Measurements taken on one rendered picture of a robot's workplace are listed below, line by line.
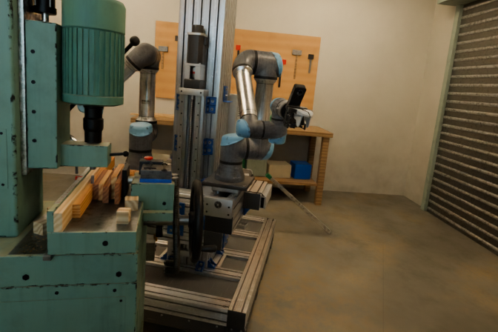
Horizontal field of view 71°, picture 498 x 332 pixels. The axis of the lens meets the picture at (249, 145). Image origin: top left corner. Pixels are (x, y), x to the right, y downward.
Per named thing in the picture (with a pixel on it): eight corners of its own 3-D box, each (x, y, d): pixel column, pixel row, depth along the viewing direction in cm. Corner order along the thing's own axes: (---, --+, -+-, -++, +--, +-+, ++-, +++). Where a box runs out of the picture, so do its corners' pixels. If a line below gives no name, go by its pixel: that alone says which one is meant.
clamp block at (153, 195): (173, 210, 114) (174, 184, 113) (130, 210, 111) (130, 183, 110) (173, 196, 129) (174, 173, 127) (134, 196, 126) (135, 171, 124)
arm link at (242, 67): (230, 41, 164) (241, 127, 139) (253, 44, 167) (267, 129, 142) (226, 59, 174) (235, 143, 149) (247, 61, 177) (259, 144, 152)
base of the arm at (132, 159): (133, 161, 196) (134, 144, 194) (158, 165, 193) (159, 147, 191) (118, 167, 181) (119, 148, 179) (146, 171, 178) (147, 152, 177)
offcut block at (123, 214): (115, 224, 94) (116, 211, 93) (118, 219, 97) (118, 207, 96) (128, 224, 94) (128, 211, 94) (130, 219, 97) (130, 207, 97)
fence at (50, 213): (53, 232, 86) (52, 210, 85) (46, 232, 85) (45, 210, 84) (101, 170, 143) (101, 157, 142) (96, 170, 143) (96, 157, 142)
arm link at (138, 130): (125, 150, 179) (126, 123, 176) (132, 144, 192) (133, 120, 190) (150, 151, 180) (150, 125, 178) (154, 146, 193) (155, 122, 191)
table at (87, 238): (173, 253, 93) (174, 231, 92) (46, 256, 86) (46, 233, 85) (172, 185, 151) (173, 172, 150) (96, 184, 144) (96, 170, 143)
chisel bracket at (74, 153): (107, 172, 111) (107, 146, 110) (58, 170, 108) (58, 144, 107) (111, 167, 118) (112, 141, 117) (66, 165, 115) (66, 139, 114)
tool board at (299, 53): (313, 110, 443) (321, 36, 428) (152, 97, 426) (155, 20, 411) (312, 110, 448) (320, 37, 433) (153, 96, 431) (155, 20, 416)
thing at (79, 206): (80, 218, 95) (80, 204, 95) (72, 218, 95) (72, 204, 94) (114, 165, 153) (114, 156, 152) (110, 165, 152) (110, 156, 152)
